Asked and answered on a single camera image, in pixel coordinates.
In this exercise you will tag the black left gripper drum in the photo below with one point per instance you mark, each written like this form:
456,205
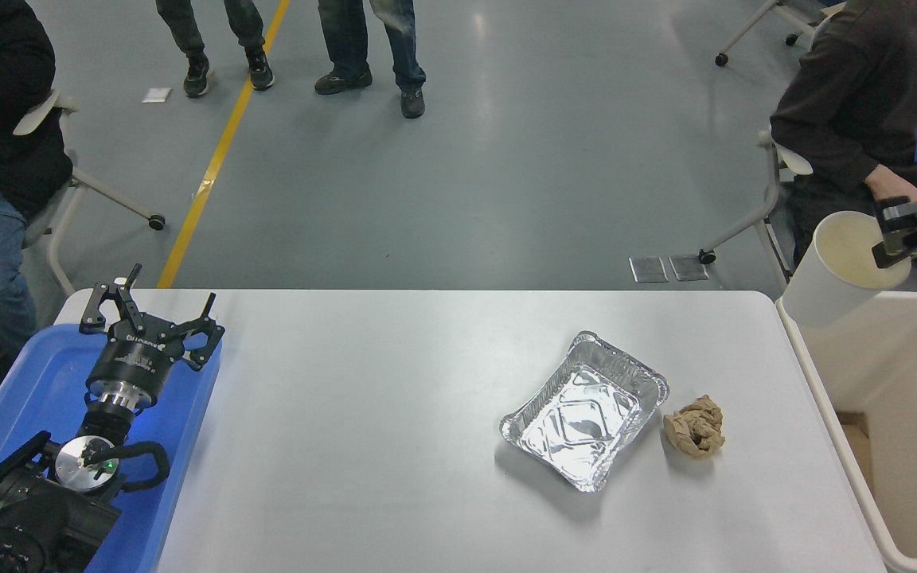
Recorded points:
134,360

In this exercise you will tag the white paper cup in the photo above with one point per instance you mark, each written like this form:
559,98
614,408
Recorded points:
829,278

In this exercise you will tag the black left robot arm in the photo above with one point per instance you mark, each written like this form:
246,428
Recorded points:
37,509

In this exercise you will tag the person's hand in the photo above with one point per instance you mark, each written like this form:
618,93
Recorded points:
892,185

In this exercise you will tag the blue plastic tray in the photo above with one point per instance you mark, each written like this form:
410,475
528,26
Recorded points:
29,390

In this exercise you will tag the white wheeled chair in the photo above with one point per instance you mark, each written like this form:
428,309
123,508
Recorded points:
773,199
68,207
753,28

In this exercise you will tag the seated person beside bin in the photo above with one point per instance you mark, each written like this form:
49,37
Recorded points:
848,103

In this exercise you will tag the large pale bin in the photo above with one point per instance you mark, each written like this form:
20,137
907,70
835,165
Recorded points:
904,382

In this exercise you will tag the metal floor plate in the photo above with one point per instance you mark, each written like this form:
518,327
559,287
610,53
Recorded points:
649,269
689,267

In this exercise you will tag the standing person with black sneakers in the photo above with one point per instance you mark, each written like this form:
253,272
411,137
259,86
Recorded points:
196,48

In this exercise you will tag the crumpled tan paper ball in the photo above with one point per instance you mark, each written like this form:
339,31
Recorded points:
695,427

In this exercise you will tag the standing person with dark shoes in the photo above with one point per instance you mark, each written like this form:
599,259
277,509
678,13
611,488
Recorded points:
347,48

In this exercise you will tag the silver foil tray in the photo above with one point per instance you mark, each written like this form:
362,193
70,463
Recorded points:
582,414

